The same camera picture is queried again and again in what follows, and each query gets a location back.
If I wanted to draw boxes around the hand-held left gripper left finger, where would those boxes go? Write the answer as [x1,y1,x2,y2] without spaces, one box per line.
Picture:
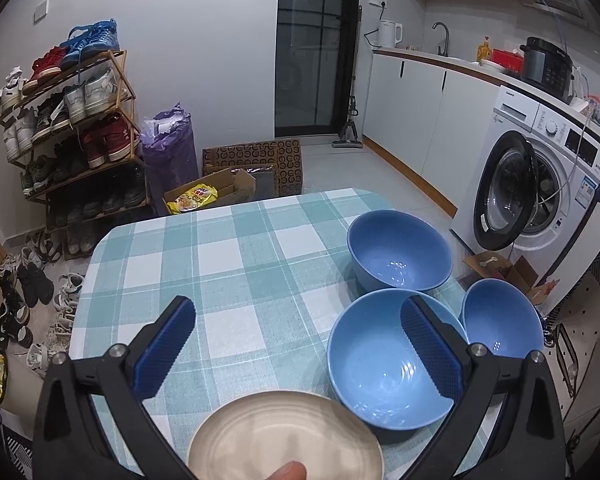
[32,295,197,480]

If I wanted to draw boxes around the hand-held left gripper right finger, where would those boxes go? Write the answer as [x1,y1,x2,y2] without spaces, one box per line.
[400,295,566,480]

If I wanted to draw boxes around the small blue bowl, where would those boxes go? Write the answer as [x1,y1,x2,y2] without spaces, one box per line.
[459,278,546,361]

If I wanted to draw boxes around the cream speckled plate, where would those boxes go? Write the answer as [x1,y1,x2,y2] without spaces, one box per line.
[187,392,384,480]

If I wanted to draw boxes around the person's left hand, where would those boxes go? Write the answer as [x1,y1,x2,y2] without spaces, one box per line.
[269,461,309,480]

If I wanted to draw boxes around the small flat cardboard box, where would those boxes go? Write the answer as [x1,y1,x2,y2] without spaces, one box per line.
[462,251,557,311]

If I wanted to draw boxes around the scattered dark shoes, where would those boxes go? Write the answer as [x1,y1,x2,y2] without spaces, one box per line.
[0,232,87,380]

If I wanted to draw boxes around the yellow snack packet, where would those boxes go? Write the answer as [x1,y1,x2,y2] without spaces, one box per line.
[167,184,220,214]

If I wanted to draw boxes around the black and white dotted rug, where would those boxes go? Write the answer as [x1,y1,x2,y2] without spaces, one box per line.
[544,257,600,413]

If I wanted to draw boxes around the open cardboard box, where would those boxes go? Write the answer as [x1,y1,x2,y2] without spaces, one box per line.
[163,167,257,216]

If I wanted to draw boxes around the purple plastic bag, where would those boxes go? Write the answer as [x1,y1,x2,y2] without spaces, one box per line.
[140,102,201,202]

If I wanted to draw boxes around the white washing machine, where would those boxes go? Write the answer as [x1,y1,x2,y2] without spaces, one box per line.
[450,91,600,282]

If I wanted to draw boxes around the patterned cardboard box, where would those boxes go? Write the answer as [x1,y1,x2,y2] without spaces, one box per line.
[202,139,304,197]

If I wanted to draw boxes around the upright vacuum cleaner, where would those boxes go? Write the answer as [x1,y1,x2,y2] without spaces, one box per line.
[331,5,364,149]

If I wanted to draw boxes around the wooden shoe rack with shoes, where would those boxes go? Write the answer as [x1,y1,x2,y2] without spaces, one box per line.
[0,19,149,257]

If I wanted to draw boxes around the white kitchen cabinets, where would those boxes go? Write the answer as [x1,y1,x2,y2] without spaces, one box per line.
[362,47,502,217]

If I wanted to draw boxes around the red box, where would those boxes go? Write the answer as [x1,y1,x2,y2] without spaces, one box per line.
[492,48,526,74]

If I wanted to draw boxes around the black pressure cooker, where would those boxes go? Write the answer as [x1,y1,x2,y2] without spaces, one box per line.
[521,36,577,102]

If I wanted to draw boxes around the black faucet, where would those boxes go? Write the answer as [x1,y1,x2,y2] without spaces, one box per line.
[432,22,451,57]

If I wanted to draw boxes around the white electric kettle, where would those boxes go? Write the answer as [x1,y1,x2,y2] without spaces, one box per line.
[377,19,404,50]

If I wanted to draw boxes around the black glass sliding door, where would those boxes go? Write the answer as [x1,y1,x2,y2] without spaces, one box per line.
[274,0,362,137]

